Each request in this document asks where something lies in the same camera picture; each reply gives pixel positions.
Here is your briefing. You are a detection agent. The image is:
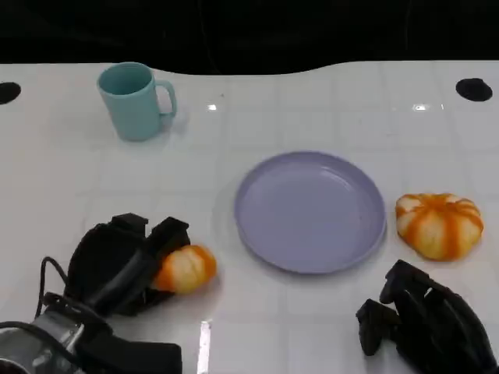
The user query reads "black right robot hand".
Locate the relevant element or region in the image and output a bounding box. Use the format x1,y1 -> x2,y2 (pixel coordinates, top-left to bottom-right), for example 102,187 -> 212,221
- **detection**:
355,259 -> 499,374

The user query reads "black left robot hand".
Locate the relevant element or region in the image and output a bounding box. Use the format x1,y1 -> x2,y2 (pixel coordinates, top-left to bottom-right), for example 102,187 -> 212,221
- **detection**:
63,213 -> 192,317

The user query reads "orange white toy bread roll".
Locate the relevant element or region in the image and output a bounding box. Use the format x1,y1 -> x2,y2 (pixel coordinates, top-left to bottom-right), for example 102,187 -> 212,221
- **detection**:
151,244 -> 218,295
395,192 -> 485,262

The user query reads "pale green mug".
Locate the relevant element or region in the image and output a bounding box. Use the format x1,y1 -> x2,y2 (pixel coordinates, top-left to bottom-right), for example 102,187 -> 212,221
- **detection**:
97,62 -> 178,143

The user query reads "lilac plate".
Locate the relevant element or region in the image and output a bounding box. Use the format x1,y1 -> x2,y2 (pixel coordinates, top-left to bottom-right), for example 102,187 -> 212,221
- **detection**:
233,150 -> 388,274

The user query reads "black round table grommet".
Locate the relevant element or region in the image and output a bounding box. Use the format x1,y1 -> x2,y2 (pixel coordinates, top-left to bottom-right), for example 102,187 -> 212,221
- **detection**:
0,81 -> 22,105
455,78 -> 494,103

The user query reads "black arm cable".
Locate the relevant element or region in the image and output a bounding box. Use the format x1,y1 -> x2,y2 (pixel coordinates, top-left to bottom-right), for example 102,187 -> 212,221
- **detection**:
34,256 -> 72,319

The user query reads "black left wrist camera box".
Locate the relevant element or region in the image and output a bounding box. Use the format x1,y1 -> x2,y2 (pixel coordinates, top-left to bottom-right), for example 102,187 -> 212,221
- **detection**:
73,329 -> 183,374

